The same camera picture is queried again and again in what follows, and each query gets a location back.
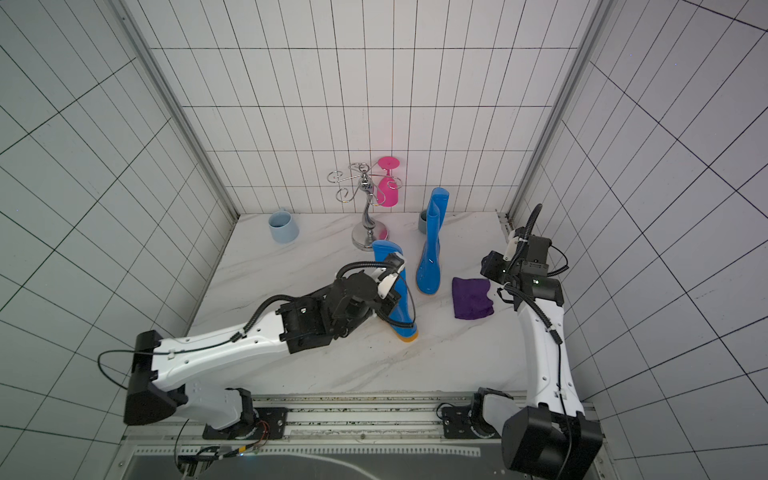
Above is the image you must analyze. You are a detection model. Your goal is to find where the blue rubber boot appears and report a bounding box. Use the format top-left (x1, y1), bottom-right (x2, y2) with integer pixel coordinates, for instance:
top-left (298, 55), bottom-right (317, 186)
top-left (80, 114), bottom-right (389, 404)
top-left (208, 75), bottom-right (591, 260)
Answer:
top-left (416, 187), bottom-right (450, 295)
top-left (373, 240), bottom-right (418, 342)

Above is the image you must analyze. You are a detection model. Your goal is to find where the purple cloth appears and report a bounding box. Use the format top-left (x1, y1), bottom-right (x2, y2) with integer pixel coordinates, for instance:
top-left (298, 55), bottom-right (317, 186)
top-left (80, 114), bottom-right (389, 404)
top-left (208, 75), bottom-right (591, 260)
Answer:
top-left (451, 277), bottom-right (494, 320)

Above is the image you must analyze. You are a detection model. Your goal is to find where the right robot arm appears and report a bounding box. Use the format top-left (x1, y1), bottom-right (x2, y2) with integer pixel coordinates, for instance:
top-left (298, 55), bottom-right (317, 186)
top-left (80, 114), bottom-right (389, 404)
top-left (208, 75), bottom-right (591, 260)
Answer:
top-left (469, 229), bottom-right (603, 479)

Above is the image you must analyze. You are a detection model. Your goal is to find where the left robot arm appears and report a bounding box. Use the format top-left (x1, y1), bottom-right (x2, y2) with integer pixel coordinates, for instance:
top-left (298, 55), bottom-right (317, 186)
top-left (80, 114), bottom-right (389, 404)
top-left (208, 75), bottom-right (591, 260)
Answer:
top-left (123, 252), bottom-right (406, 436)

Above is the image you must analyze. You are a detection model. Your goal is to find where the grey-green mug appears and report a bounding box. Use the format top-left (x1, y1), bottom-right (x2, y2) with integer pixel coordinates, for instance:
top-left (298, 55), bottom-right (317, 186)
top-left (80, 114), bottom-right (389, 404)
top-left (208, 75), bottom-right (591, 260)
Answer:
top-left (418, 210), bottom-right (427, 234)

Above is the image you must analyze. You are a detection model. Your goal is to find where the pink wine glass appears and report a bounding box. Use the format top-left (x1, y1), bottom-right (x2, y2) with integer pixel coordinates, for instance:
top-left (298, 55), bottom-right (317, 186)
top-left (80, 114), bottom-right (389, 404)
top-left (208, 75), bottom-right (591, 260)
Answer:
top-left (377, 156), bottom-right (400, 208)

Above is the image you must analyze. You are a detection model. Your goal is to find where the light blue mug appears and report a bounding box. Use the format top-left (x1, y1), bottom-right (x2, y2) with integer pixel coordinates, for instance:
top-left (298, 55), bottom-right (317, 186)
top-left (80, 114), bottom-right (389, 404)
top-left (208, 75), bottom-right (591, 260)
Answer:
top-left (268, 209), bottom-right (299, 244)

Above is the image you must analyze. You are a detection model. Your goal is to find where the chrome glass holder stand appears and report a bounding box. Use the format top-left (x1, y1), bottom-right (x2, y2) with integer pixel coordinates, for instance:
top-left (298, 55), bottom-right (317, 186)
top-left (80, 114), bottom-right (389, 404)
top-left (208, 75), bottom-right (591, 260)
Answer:
top-left (327, 160), bottom-right (402, 251)

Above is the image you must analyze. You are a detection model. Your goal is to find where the aluminium mounting rail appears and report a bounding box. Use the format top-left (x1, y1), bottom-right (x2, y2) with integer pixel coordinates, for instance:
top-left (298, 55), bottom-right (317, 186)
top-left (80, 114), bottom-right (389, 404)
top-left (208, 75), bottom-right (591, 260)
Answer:
top-left (123, 389), bottom-right (476, 443)

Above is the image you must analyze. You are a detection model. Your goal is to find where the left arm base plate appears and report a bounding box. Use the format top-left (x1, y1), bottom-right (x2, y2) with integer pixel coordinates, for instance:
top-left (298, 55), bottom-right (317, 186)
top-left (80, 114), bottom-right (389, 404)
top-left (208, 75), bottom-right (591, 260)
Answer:
top-left (202, 407), bottom-right (289, 441)

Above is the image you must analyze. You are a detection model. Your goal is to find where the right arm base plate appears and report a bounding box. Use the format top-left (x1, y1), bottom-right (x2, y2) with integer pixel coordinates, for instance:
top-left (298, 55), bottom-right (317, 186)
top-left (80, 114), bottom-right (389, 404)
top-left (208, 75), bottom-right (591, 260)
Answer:
top-left (436, 403), bottom-right (480, 440)

